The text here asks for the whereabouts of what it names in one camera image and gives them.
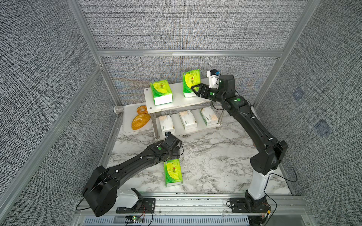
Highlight white two-tier shelf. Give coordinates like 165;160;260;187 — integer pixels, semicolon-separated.
144;83;227;141

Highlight orange bread loaf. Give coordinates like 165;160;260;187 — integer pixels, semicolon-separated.
131;114;151;130

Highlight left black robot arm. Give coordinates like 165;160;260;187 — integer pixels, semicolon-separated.
82;133;183;217

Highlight white tissue pack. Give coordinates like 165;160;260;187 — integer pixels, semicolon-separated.
200;106;218;126
179;110;197;130
159;115;175;135

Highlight green tissue pack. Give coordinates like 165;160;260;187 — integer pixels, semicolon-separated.
183;69;201;98
150;80;173;105
164;159;183;187

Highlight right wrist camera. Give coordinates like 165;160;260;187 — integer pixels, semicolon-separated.
206;69;220;89

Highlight small orange bread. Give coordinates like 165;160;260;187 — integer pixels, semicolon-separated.
136;105;148;115

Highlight white cutting board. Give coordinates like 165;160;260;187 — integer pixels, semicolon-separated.
123;103;153;134

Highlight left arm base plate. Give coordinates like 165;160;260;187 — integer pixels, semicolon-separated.
116;198;156;214

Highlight aluminium front rail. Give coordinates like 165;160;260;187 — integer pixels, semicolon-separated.
71;193;317;226

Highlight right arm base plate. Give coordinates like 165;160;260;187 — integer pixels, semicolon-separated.
229;197;270;214

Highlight grey tube end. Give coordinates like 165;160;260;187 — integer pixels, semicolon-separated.
113;105;124;115

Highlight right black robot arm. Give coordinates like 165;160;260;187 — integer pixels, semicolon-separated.
191;75;288;200

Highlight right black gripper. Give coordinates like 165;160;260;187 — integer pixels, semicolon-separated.
193;84;228;106

